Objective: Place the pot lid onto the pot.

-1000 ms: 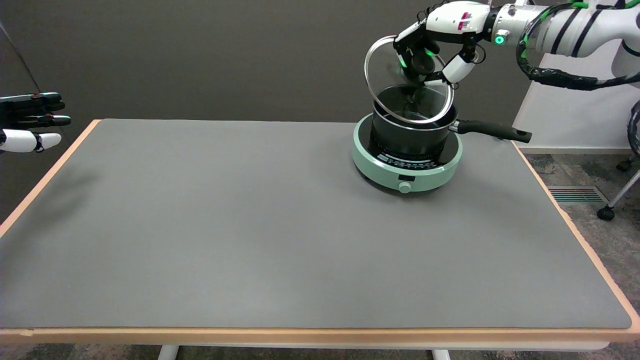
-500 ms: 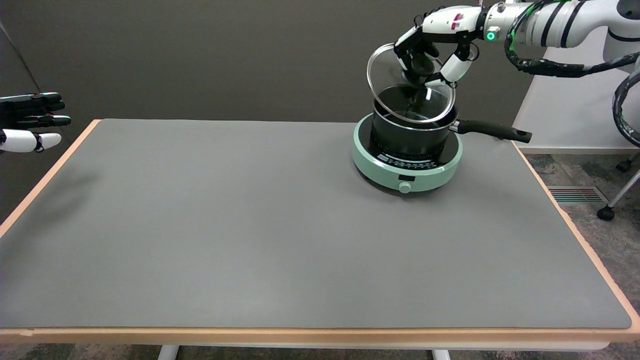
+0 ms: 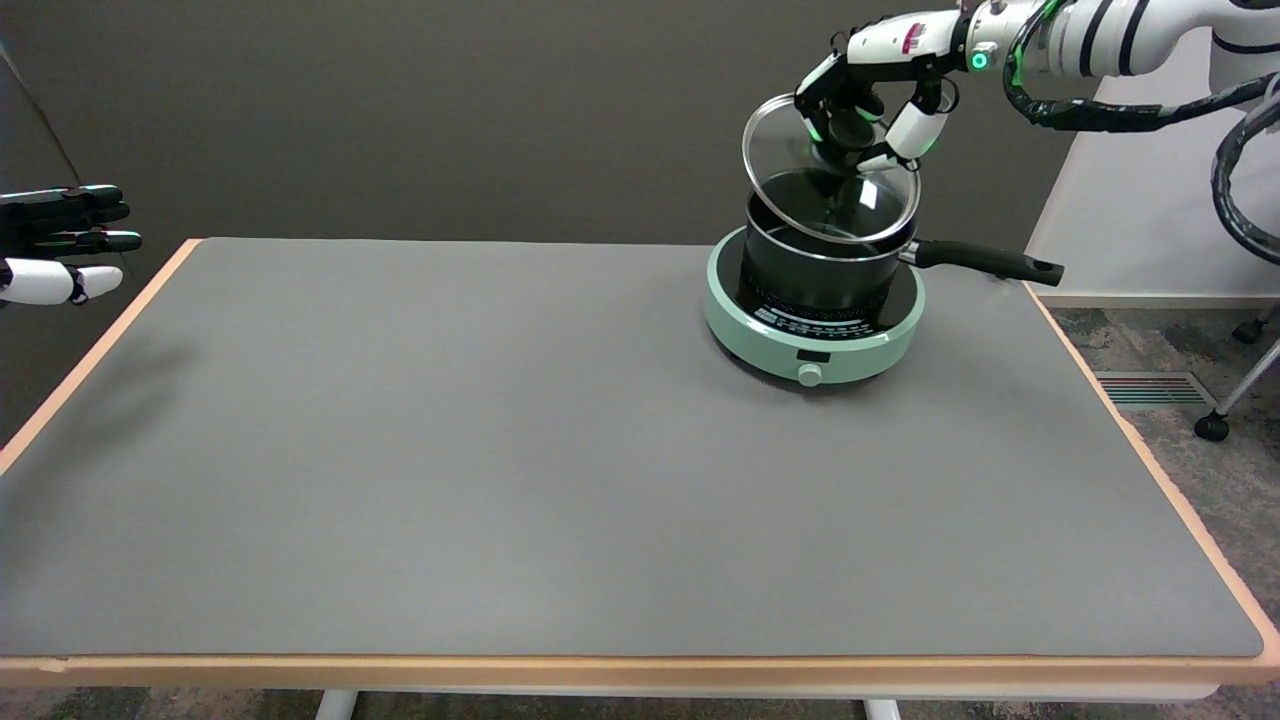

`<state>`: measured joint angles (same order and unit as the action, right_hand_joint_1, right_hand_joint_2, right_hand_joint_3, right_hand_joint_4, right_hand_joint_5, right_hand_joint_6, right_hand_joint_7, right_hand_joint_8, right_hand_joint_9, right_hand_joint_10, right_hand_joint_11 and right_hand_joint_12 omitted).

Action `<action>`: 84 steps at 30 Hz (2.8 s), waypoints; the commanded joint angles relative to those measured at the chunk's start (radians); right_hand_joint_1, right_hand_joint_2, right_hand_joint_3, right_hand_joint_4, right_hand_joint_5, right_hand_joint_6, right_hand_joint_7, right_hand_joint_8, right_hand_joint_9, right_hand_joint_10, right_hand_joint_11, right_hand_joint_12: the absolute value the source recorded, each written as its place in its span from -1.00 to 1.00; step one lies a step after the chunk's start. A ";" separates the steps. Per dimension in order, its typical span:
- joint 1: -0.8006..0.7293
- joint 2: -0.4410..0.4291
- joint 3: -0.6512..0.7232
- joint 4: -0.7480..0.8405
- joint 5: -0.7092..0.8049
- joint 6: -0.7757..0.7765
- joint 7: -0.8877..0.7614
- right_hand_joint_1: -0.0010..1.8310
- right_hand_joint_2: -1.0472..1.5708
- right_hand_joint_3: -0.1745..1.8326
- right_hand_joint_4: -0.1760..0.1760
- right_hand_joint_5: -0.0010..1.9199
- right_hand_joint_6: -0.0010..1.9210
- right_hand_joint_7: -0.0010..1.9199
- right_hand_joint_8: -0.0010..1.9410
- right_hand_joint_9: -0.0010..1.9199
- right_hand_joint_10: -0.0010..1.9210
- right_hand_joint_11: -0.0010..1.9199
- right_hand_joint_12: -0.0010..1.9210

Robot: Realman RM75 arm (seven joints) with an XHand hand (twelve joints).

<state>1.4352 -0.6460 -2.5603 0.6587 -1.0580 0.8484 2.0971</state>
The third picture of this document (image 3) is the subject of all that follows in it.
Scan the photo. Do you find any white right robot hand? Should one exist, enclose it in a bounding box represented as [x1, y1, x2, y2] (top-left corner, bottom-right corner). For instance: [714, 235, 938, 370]
[795, 12, 972, 172]

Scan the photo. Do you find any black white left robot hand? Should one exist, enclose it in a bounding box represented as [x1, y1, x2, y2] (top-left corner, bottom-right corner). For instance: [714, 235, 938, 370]
[0, 185, 143, 307]

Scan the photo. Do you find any glass pot lid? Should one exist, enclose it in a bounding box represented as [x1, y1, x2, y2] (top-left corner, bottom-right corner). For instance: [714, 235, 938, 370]
[742, 92, 922, 247]

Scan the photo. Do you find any mint green induction cooker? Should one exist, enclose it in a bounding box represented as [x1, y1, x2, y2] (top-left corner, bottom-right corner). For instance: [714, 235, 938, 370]
[704, 227, 927, 389]

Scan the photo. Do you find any floor vent grille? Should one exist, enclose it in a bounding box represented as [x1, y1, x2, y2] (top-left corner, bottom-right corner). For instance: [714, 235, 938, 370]
[1094, 371, 1217, 412]

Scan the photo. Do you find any grey table mat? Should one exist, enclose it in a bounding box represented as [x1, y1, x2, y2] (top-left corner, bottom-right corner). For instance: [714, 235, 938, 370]
[0, 238, 1266, 658]

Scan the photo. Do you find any wheeled metal stand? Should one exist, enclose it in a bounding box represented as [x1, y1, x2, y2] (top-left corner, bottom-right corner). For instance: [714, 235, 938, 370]
[1194, 303, 1280, 444]

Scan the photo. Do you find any green robot cable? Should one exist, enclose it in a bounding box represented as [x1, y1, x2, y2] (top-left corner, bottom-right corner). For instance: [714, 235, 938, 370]
[1012, 0, 1063, 86]

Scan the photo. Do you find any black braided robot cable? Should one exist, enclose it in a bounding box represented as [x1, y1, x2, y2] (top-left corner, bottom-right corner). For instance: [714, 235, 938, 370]
[1003, 15, 1280, 267]

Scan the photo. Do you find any black pot with handle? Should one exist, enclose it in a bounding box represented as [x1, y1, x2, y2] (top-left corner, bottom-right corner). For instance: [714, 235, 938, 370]
[744, 185, 1065, 314]

